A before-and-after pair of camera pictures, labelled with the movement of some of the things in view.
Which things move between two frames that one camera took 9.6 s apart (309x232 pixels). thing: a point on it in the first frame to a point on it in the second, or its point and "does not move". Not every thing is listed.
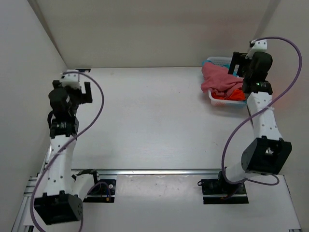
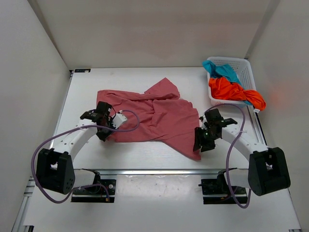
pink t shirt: (219, 79) to (159, 114)
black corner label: (83, 70) does not move
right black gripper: (239, 59) to (198, 140)
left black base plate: (102, 191) does not move
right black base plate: (215, 191) does not move
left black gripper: (85, 98) to (103, 137)
